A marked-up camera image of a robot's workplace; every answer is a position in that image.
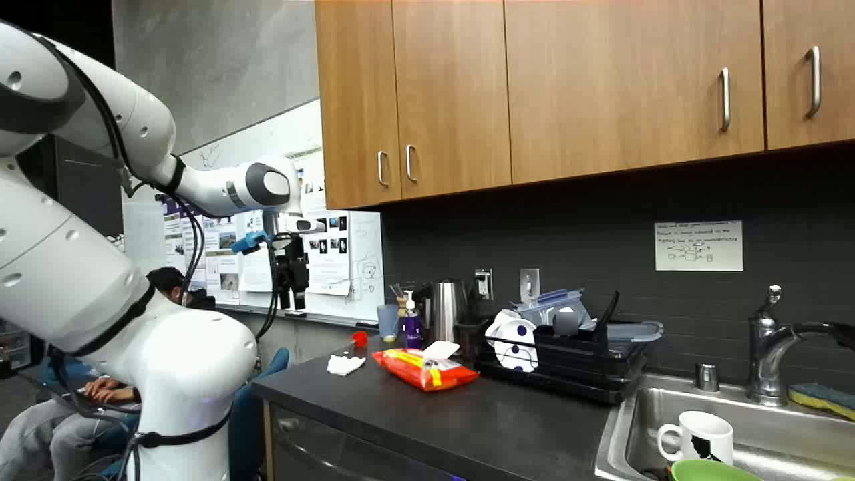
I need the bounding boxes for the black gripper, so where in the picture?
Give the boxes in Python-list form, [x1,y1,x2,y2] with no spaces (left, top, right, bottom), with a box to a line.
[271,233,312,318]

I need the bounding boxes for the orange pack of wipes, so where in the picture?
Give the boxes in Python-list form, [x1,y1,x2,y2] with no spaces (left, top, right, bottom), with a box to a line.
[368,340,483,395]

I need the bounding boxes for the seated person's hand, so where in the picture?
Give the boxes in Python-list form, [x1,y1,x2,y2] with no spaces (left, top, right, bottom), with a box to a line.
[82,374,144,410]

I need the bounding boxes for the paper sheet with photos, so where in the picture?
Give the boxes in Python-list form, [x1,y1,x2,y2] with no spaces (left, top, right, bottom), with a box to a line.
[297,212,356,299]

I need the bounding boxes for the crumpled white napkin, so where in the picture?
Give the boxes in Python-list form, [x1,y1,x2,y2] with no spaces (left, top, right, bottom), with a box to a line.
[323,354,368,380]

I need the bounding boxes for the blue plastic cup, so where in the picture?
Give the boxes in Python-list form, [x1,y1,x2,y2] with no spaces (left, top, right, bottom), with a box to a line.
[376,302,402,351]

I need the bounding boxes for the purple soap bottle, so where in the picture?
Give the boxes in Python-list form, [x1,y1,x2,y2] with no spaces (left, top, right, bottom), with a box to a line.
[395,287,427,354]

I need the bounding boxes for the blue chair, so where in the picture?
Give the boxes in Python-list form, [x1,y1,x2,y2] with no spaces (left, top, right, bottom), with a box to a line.
[227,346,295,481]

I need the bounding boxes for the poster with purple header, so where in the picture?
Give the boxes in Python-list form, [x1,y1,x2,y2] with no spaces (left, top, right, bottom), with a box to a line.
[158,195,195,253]

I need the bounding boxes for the stainless steel thermos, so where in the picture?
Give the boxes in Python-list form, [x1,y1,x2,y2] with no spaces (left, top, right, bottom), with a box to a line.
[431,280,463,347]

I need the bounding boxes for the white whiteboard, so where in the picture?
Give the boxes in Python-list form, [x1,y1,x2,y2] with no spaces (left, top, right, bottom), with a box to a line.
[117,98,388,330]

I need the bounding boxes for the dark base cabinet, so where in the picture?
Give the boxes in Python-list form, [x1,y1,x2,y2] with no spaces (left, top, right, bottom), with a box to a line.
[256,399,464,481]

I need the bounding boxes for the narrow wooden cabinet door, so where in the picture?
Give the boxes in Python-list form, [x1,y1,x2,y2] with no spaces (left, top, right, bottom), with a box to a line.
[315,0,403,212]

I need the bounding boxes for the white plate with dark print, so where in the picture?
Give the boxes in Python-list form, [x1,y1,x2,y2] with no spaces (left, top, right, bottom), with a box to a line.
[483,307,543,378]

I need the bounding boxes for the medium wooden cabinet door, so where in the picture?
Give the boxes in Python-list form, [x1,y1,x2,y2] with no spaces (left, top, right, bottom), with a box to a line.
[390,0,512,200]

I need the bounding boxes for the clear container with blue lid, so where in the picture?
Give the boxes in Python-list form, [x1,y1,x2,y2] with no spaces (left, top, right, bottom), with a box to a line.
[515,287,599,336]

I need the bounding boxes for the seated person in blue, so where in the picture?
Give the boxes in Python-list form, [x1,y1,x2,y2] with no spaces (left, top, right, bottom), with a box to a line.
[0,265,195,481]

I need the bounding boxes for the black dish rack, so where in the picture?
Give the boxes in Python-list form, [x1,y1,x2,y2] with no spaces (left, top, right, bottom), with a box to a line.
[456,316,657,410]

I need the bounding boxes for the black kitchen utensil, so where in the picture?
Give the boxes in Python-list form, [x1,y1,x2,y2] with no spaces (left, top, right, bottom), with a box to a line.
[597,290,623,336]

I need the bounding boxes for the grey blue tray lid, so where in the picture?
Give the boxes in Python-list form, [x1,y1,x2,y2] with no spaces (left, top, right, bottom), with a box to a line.
[603,318,665,347]

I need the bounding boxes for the wide wooden cabinet door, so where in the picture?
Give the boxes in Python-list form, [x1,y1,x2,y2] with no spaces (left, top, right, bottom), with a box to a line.
[503,0,766,187]

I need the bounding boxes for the small steel sink cap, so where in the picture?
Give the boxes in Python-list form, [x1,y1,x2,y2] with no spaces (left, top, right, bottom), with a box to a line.
[694,362,721,395]

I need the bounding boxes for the white mug with black print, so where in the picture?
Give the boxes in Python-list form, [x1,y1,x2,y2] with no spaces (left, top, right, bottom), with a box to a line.
[654,410,738,467]

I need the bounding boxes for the green bowl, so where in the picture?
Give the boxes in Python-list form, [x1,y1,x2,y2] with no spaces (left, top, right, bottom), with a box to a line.
[669,457,760,481]

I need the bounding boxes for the chrome faucet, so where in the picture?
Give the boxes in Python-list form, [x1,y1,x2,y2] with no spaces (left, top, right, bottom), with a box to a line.
[746,284,855,410]

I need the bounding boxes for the stainless steel sink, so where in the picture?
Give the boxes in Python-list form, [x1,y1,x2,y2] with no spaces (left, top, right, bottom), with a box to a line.
[594,371,855,481]

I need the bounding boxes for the wooden cabinet door at edge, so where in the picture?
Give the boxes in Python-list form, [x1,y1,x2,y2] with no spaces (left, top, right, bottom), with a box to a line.
[762,0,855,152]

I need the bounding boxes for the yellow green sponge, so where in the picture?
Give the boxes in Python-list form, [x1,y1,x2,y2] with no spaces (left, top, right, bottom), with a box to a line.
[786,383,855,422]

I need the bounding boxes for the white wall outlet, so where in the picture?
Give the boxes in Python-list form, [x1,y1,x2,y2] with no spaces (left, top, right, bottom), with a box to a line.
[474,268,496,306]
[519,265,543,307]

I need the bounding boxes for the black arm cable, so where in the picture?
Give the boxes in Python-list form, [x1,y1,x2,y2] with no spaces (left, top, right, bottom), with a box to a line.
[36,36,289,346]

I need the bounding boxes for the white paper wall sign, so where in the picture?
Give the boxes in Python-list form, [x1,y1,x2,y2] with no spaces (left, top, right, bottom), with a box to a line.
[653,219,746,275]

